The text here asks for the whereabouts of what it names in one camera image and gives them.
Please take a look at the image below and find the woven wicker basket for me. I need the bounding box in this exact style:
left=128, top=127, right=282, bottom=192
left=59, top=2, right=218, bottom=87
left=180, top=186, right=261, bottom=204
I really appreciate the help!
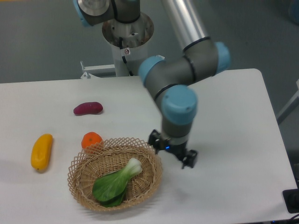
left=67, top=138, right=163, bottom=212

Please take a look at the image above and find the purple sweet potato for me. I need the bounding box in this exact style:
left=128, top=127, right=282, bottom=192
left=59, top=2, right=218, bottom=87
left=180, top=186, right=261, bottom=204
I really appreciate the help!
left=73, top=102, right=103, bottom=116

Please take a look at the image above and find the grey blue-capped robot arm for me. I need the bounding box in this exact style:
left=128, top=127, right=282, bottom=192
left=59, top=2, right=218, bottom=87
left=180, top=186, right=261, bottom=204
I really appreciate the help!
left=73, top=0, right=230, bottom=168

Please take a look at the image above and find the green bok choy vegetable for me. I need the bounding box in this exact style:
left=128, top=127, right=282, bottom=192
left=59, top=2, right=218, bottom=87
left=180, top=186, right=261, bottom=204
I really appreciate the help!
left=92, top=158, right=142, bottom=207

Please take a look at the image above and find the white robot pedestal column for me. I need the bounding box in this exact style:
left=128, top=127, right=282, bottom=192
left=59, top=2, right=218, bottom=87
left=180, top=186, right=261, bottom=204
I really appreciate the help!
left=102, top=13, right=154, bottom=77

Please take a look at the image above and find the orange tangerine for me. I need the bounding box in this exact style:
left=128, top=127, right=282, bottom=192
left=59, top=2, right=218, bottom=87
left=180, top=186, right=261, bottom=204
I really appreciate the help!
left=81, top=132, right=103, bottom=149

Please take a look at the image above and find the black cable on pedestal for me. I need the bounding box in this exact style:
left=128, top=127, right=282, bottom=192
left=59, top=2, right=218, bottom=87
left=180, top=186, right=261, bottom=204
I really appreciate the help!
left=119, top=36, right=134, bottom=77

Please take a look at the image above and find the white table leg frame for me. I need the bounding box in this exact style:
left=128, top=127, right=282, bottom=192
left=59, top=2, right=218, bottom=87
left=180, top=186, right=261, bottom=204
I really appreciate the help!
left=276, top=80, right=299, bottom=125

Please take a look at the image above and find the black device at table edge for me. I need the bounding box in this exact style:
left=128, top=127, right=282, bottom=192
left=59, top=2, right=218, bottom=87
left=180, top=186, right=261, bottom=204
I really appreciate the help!
left=282, top=189, right=299, bottom=214

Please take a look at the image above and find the white metal base frame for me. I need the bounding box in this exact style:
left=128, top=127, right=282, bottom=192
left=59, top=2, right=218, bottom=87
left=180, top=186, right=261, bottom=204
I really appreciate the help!
left=80, top=61, right=116, bottom=79

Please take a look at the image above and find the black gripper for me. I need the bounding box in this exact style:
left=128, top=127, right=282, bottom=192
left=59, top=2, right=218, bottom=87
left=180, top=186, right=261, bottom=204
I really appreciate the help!
left=148, top=129, right=198, bottom=169

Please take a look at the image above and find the yellow mango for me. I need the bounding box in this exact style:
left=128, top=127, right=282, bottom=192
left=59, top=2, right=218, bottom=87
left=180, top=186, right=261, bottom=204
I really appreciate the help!
left=30, top=133, right=53, bottom=172

